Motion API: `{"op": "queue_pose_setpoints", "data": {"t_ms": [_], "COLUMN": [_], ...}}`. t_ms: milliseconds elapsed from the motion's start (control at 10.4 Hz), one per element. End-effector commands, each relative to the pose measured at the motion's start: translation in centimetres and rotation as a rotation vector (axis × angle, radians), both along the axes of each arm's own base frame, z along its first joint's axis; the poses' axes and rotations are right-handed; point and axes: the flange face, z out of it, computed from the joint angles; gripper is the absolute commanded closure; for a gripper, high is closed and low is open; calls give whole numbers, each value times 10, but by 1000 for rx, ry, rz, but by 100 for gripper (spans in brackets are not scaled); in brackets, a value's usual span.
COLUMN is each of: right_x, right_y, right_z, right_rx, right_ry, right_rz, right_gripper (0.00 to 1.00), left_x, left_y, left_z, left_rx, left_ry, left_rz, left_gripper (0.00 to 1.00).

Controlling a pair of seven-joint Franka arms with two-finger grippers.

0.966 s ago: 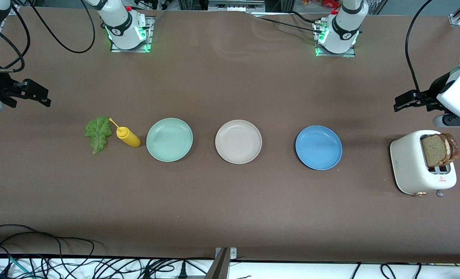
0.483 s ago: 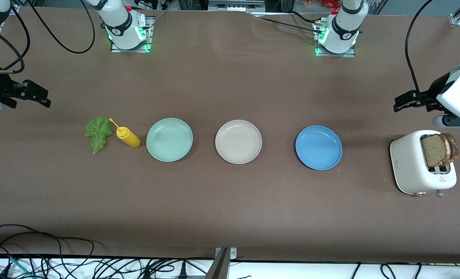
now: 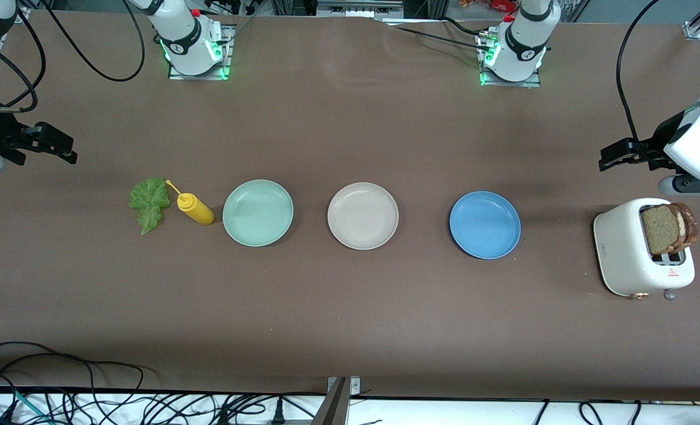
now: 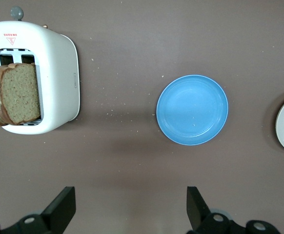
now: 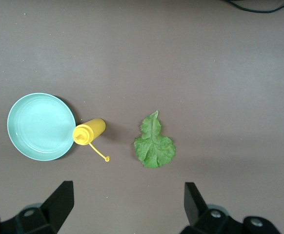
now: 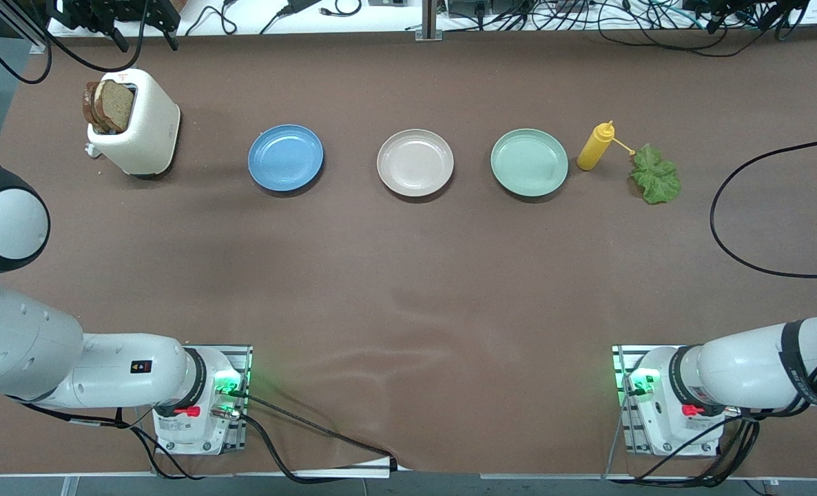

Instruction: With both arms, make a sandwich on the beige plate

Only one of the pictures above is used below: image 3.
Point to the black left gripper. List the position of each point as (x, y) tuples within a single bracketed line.
[(661, 137)]

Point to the brown bread slice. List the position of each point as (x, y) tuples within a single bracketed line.
[(689, 227), (660, 230)]

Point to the green lettuce leaf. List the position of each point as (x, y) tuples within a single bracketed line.
[(149, 203)]

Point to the blue plate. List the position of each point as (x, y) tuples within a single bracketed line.
[(484, 224)]

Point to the mint green plate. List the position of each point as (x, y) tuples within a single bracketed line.
[(258, 212)]

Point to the beige plate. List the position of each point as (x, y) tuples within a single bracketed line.
[(363, 215)]

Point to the white toaster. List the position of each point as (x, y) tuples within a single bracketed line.
[(621, 248)]

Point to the yellow squeeze bottle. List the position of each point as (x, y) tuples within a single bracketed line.
[(196, 209)]

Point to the red snack packet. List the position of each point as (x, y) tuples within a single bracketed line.
[(491, 5)]

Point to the grey metal equipment box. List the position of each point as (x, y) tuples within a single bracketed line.
[(359, 8)]

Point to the black power plug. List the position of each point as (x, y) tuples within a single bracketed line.
[(278, 412)]

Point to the grey metal bracket post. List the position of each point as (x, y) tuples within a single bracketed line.
[(333, 407)]

